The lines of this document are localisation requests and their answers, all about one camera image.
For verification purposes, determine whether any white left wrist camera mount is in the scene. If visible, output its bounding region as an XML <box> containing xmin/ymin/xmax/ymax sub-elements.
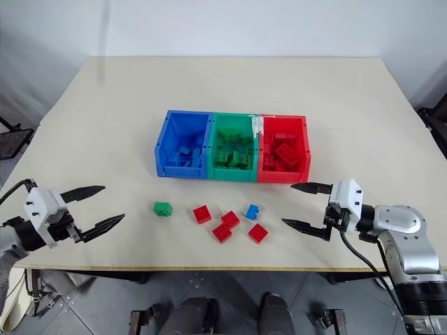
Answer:
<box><xmin>22</xmin><ymin>187</ymin><xmax>76</xmax><ymax>249</ymax></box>

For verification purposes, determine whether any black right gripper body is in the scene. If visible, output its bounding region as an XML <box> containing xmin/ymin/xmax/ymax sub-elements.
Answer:
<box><xmin>322</xmin><ymin>203</ymin><xmax>353</xmax><ymax>234</ymax></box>

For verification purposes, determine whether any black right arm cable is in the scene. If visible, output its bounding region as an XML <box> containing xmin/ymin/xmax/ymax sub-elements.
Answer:
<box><xmin>337</xmin><ymin>229</ymin><xmax>416</xmax><ymax>335</ymax></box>

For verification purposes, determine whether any blue plastic bin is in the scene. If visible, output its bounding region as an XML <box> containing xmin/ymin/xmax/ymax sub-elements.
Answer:
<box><xmin>154</xmin><ymin>110</ymin><xmax>214</xmax><ymax>179</ymax></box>

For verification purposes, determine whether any black equipment stand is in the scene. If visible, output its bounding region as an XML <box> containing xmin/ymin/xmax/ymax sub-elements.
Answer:
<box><xmin>416</xmin><ymin>93</ymin><xmax>447</xmax><ymax>157</ymax></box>

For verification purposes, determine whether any brown metal bracket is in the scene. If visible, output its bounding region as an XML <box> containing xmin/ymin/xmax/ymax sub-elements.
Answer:
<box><xmin>129</xmin><ymin>308</ymin><xmax>148</xmax><ymax>335</ymax></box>
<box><xmin>332</xmin><ymin>308</ymin><xmax>347</xmax><ymax>335</ymax></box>

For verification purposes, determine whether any black strap with buckle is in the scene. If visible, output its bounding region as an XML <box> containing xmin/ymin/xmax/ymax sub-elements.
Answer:
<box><xmin>24</xmin><ymin>269</ymin><xmax>63</xmax><ymax>319</ymax></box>

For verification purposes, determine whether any dark rounded shape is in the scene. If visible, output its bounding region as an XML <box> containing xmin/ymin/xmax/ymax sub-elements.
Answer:
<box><xmin>258</xmin><ymin>292</ymin><xmax>295</xmax><ymax>335</ymax></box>
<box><xmin>173</xmin><ymin>296</ymin><xmax>219</xmax><ymax>335</ymax></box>

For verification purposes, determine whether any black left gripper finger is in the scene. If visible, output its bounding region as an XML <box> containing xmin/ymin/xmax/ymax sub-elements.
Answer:
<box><xmin>58</xmin><ymin>185</ymin><xmax>107</xmax><ymax>204</ymax></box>
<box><xmin>72</xmin><ymin>213</ymin><xmax>126</xmax><ymax>244</ymax></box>

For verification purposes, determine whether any red plastic bin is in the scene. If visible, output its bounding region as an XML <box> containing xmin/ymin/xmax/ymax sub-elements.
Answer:
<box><xmin>256</xmin><ymin>114</ymin><xmax>312</xmax><ymax>184</ymax></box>

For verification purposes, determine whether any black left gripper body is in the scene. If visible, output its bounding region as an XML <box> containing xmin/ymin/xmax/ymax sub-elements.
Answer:
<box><xmin>48</xmin><ymin>208</ymin><xmax>87</xmax><ymax>246</ymax></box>

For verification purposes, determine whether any white tape strip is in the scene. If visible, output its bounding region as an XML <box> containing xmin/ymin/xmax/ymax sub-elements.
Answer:
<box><xmin>248</xmin><ymin>112</ymin><xmax>275</xmax><ymax>135</ymax></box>

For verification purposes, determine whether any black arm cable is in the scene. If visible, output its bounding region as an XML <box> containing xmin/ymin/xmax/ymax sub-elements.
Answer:
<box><xmin>337</xmin><ymin>229</ymin><xmax>416</xmax><ymax>335</ymax></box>
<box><xmin>0</xmin><ymin>178</ymin><xmax>38</xmax><ymax>207</ymax></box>

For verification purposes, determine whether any green plastic bin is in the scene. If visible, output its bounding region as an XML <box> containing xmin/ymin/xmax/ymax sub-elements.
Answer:
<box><xmin>206</xmin><ymin>112</ymin><xmax>261</xmax><ymax>183</ymax></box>

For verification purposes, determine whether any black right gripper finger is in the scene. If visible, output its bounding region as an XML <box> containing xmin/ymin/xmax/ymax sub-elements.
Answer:
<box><xmin>281</xmin><ymin>218</ymin><xmax>332</xmax><ymax>242</ymax></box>
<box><xmin>290</xmin><ymin>181</ymin><xmax>333</xmax><ymax>196</ymax></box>

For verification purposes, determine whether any black mesh chair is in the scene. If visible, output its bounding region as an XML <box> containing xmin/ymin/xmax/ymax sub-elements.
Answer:
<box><xmin>0</xmin><ymin>116</ymin><xmax>35</xmax><ymax>162</ymax></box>

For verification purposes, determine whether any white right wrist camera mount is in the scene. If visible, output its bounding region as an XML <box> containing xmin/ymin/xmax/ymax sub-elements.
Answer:
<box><xmin>327</xmin><ymin>179</ymin><xmax>365</xmax><ymax>234</ymax></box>

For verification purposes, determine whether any large red building block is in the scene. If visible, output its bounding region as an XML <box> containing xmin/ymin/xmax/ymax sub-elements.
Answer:
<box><xmin>272</xmin><ymin>142</ymin><xmax>302</xmax><ymax>167</ymax></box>

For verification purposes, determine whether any black table frame bar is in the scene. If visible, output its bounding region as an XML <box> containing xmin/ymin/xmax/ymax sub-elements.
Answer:
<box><xmin>325</xmin><ymin>271</ymin><xmax>396</xmax><ymax>284</ymax></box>
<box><xmin>30</xmin><ymin>268</ymin><xmax>149</xmax><ymax>285</ymax></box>

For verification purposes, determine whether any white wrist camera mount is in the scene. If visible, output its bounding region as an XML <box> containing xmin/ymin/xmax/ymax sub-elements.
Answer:
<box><xmin>327</xmin><ymin>179</ymin><xmax>365</xmax><ymax>234</ymax></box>
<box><xmin>22</xmin><ymin>187</ymin><xmax>76</xmax><ymax>249</ymax></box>

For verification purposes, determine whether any beige fabric bag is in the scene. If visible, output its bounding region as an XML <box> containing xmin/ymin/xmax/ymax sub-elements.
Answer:
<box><xmin>0</xmin><ymin>266</ymin><xmax>36</xmax><ymax>333</ymax></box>

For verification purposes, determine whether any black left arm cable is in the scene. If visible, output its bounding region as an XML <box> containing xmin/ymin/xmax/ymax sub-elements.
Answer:
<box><xmin>0</xmin><ymin>178</ymin><xmax>38</xmax><ymax>207</ymax></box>

